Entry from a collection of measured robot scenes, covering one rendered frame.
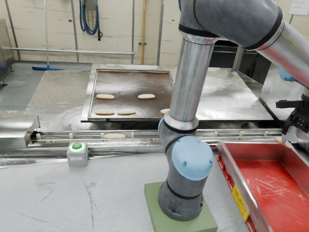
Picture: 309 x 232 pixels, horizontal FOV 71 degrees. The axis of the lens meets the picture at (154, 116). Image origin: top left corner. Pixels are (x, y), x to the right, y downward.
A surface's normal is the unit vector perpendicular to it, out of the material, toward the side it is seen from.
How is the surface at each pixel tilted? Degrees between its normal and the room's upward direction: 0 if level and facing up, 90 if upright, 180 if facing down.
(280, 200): 0
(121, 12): 90
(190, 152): 12
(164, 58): 90
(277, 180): 0
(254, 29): 102
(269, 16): 69
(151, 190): 4
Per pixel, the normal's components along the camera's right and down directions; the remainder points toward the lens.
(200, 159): 0.14, -0.74
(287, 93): -0.99, 0.00
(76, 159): 0.13, 0.51
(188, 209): 0.18, 0.29
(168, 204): -0.63, 0.06
